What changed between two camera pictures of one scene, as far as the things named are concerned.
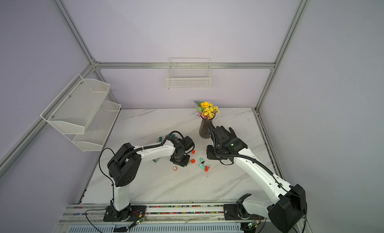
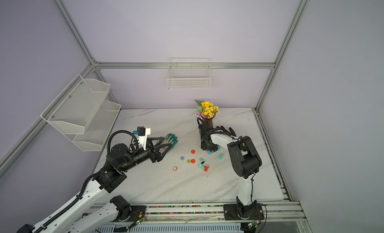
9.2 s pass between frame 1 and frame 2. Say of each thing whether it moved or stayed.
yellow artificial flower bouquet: stayed
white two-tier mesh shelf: stayed
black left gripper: moved
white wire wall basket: stayed
